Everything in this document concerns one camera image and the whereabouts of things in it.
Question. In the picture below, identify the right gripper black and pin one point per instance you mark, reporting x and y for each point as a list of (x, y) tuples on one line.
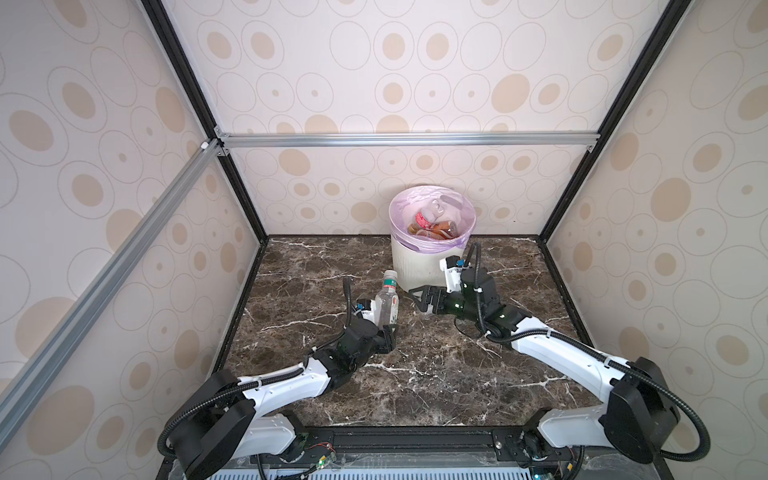
[(439, 292)]

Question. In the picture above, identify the brown tea bottle orange label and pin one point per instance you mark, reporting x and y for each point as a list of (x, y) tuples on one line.
[(446, 230)]

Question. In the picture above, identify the left aluminium rail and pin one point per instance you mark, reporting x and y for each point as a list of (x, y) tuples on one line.
[(42, 369)]

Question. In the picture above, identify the clear bottle white cap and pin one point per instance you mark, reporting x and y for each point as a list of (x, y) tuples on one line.
[(387, 301)]

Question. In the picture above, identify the black frame post left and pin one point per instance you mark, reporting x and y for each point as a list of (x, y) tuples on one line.
[(161, 24)]

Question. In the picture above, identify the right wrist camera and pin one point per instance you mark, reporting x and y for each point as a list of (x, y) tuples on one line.
[(452, 268)]

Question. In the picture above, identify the white plastic waste bin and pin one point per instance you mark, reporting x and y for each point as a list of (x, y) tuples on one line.
[(417, 260)]

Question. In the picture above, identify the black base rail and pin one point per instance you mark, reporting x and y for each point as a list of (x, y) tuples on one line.
[(414, 444)]

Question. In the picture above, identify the black frame post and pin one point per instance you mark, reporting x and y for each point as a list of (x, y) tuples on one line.
[(650, 53), (161, 24)]

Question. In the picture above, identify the back aluminium rail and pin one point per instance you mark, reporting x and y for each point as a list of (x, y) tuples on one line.
[(359, 140)]

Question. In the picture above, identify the small bottle pink cap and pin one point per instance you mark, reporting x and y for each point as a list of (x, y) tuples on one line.
[(427, 217)]

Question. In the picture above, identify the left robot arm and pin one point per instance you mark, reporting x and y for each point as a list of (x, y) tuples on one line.
[(230, 417)]

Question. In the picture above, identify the aluminium rail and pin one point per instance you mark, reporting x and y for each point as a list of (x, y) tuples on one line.
[(42, 369), (359, 140)]

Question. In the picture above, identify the black frame post right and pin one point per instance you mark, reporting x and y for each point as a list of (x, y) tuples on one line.
[(650, 53)]

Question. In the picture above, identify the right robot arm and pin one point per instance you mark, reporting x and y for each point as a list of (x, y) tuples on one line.
[(638, 415)]

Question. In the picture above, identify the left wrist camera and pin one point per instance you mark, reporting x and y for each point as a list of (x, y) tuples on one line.
[(367, 309)]

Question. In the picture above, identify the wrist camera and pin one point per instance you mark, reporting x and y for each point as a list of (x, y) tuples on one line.
[(367, 309), (452, 268)]

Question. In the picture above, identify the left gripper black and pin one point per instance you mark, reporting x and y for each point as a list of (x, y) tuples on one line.
[(384, 339)]

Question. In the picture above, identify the pink bin liner bag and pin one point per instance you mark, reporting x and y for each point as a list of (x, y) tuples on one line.
[(407, 203)]

